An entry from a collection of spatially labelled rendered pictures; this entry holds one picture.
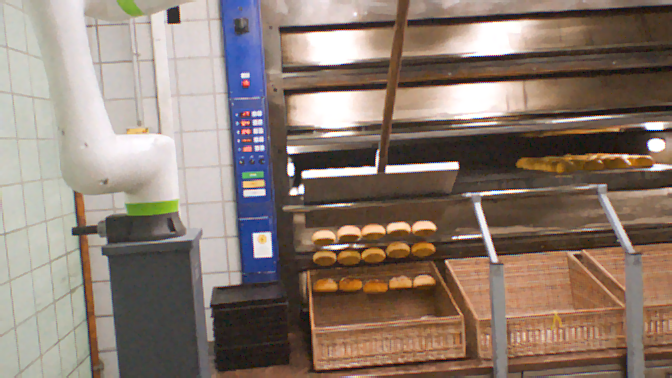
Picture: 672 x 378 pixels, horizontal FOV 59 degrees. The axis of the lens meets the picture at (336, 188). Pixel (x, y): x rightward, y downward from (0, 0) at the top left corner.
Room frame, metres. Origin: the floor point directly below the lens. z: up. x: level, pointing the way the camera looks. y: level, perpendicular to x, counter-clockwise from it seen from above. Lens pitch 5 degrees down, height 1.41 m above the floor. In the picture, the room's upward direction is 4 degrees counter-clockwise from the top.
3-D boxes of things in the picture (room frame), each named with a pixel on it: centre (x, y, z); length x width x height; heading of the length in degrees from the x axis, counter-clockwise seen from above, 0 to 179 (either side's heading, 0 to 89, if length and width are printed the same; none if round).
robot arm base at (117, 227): (1.44, 0.50, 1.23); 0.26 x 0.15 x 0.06; 97
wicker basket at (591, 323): (2.34, -0.73, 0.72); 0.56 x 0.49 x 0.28; 93
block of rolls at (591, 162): (3.08, -1.26, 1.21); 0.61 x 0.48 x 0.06; 3
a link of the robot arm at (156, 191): (1.44, 0.45, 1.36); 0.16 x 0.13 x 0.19; 153
